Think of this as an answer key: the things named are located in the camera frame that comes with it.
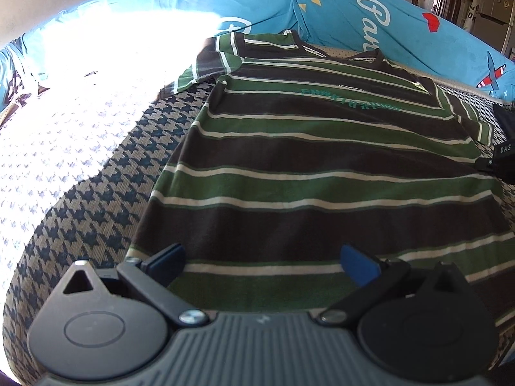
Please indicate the grey refrigerator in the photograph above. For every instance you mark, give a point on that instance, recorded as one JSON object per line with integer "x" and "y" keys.
{"x": 495, "y": 4}

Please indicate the houndstooth woven mat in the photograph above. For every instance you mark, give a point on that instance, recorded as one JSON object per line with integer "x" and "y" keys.
{"x": 100, "y": 201}

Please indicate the blue printed quilt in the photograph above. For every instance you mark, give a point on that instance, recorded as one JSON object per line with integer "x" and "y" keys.
{"x": 261, "y": 4}

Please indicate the green brown striped t-shirt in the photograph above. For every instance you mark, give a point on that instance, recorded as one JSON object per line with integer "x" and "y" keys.
{"x": 322, "y": 161}

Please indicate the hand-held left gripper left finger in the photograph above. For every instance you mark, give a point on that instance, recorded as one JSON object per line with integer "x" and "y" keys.
{"x": 167, "y": 263}

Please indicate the black folded cloth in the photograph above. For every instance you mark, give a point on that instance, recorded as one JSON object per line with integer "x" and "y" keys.
{"x": 505, "y": 118}

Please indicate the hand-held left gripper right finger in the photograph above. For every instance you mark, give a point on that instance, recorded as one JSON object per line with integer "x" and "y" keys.
{"x": 358, "y": 265}

